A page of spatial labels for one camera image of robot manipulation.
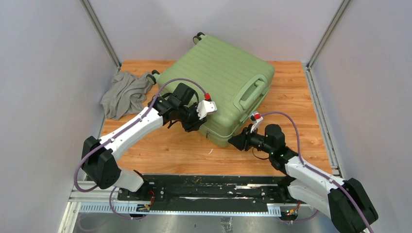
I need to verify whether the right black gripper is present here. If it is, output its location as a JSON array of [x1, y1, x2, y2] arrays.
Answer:
[[228, 123, 274, 155]]

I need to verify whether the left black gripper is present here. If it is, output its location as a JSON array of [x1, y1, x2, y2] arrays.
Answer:
[[177, 102, 207, 133]]

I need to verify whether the green suitcase blue lining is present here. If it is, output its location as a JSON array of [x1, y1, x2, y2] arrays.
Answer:
[[157, 34, 275, 148]]

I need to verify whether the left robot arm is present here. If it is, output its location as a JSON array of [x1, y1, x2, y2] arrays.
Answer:
[[75, 83, 218, 200]]

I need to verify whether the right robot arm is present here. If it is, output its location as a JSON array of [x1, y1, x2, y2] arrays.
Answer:
[[228, 124, 378, 233]]

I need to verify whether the green suitcase wheel middle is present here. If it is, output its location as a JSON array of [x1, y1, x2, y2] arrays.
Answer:
[[146, 69, 160, 85]]

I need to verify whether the green suitcase wheel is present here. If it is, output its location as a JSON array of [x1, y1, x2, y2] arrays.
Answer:
[[146, 69, 160, 85], [192, 32, 205, 45]]

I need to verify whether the crumpled grey-green cloth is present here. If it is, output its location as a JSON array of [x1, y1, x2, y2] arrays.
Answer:
[[100, 71, 153, 120]]

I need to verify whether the green suitcase wheel rear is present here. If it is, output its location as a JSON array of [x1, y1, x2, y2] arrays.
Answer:
[[192, 32, 205, 45]]

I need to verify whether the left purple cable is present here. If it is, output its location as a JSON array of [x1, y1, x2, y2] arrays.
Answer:
[[73, 78, 211, 220]]

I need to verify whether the purple cable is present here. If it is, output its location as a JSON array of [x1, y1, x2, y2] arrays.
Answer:
[[73, 78, 211, 220], [253, 111, 376, 233]]

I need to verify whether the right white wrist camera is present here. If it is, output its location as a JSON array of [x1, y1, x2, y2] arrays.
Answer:
[[249, 111, 263, 133]]

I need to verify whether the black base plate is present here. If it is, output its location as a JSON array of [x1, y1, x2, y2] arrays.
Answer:
[[114, 175, 298, 213]]

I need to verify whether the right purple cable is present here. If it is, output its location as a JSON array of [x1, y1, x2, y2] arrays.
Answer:
[[253, 111, 376, 233]]

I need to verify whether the aluminium frame rail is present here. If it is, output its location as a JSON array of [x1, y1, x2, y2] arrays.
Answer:
[[58, 180, 371, 233]]

